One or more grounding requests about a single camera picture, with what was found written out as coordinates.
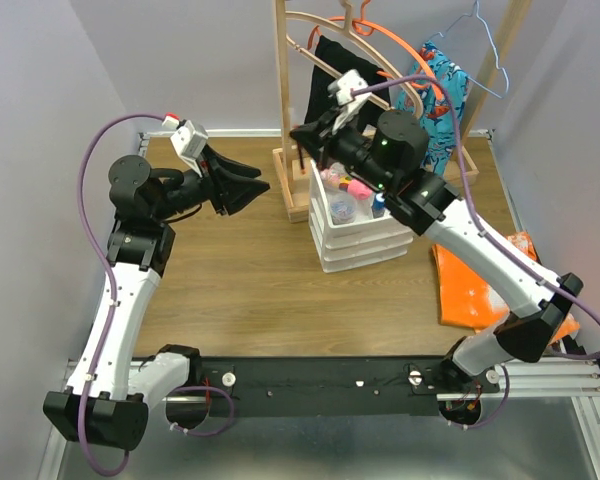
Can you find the blue fish print garment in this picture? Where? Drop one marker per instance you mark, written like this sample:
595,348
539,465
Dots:
437,115

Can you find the orange white tie-dye cloth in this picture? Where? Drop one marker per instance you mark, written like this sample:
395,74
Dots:
466,300

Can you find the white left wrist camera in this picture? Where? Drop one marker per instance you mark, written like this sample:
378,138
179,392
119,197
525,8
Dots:
188,139

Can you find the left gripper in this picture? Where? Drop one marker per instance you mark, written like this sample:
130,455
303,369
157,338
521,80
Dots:
235,193

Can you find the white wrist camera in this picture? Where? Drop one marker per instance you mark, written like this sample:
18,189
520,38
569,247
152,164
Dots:
350,92
188,139

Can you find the red pen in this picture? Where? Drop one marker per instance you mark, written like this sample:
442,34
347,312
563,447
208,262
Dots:
301,161

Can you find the pink lid pencil tube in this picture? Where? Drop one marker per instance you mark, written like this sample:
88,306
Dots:
340,181

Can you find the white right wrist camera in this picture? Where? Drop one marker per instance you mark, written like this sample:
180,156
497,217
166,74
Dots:
350,92

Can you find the blue wire hanger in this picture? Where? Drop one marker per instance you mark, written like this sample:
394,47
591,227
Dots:
486,45

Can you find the beige wooden hanger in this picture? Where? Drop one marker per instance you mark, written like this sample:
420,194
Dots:
360,50

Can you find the wooden clothes rack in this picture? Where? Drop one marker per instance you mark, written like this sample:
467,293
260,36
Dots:
295,30

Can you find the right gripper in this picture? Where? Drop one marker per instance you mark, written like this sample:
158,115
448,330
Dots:
317,137

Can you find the aluminium frame rails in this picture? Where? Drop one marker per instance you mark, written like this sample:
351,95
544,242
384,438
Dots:
252,286

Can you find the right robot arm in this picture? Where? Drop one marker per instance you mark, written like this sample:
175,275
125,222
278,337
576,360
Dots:
389,163

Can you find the orange plastic hanger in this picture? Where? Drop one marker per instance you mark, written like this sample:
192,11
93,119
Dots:
361,21

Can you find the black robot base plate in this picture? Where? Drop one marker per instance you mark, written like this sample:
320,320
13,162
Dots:
228,388

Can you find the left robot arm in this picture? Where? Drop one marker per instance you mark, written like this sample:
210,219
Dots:
104,403

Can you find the white plastic drawer organizer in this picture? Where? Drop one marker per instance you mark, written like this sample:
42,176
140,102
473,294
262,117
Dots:
361,243

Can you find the black shorts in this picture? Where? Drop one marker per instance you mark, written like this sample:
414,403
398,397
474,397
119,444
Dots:
342,60

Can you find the blue cap clear tube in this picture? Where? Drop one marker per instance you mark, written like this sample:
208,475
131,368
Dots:
378,206

